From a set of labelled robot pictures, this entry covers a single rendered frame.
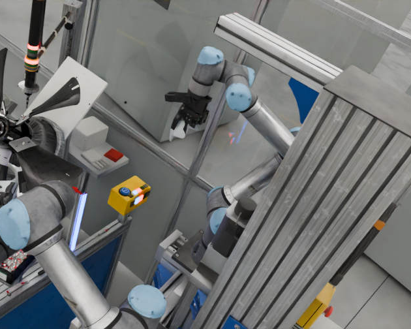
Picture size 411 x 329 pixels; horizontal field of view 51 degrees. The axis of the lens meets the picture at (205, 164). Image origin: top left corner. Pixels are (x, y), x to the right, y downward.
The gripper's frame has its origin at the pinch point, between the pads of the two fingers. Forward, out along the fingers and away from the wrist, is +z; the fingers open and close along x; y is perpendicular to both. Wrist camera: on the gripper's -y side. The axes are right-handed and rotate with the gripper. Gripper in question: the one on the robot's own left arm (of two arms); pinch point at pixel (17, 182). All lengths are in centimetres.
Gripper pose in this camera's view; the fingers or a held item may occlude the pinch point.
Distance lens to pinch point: 171.3
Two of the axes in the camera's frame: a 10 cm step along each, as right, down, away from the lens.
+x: -2.2, 7.8, 5.9
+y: -9.7, -1.5, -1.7
